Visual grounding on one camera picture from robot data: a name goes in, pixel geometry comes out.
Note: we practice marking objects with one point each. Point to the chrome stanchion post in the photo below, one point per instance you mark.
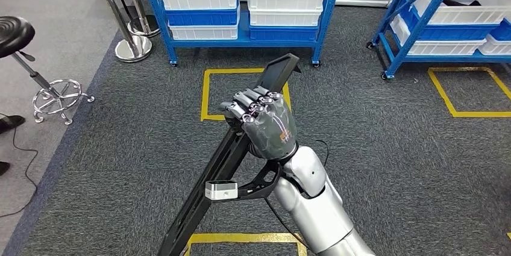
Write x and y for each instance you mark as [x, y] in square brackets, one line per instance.
[133, 48]
[143, 26]

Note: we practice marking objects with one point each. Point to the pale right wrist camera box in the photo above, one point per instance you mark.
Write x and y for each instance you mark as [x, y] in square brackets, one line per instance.
[221, 190]

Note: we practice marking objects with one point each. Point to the yellow floor tape square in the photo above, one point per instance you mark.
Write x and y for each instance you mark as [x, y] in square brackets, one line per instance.
[205, 94]
[239, 238]
[444, 94]

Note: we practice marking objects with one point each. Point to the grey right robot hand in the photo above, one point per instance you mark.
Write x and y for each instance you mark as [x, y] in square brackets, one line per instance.
[271, 134]

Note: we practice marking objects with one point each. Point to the blue steel shelf rack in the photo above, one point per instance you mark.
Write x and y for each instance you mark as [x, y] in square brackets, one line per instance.
[415, 34]
[243, 43]

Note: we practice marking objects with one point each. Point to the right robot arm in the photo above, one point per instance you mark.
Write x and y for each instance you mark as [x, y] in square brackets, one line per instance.
[315, 214]

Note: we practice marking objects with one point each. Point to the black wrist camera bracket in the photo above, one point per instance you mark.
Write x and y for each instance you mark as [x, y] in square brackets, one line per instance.
[249, 192]

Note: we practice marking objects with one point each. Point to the black plastic plate frame part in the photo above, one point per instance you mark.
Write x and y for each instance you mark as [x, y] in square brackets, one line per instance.
[279, 72]

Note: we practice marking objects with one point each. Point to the black stool with chrome base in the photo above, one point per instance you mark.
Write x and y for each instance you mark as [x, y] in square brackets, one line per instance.
[14, 34]

